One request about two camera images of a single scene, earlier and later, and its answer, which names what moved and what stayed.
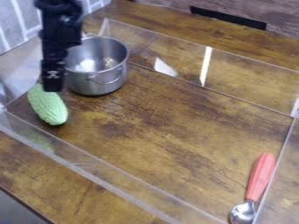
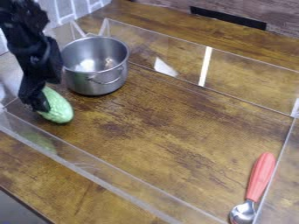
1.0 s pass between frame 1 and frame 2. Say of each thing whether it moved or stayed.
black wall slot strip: stayed
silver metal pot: stayed
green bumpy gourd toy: stayed
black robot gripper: moved
